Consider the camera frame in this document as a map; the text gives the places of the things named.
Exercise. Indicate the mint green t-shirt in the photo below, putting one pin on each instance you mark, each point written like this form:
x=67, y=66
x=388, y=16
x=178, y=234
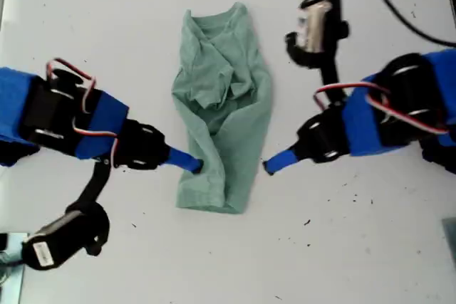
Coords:
x=235, y=133

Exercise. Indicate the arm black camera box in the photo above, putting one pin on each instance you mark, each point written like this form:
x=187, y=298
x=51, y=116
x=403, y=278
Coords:
x=320, y=26
x=53, y=243

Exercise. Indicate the shiny steel plate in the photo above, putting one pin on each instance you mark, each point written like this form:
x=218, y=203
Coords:
x=14, y=282

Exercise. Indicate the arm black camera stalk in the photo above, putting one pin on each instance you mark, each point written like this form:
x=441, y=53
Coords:
x=331, y=79
x=94, y=183

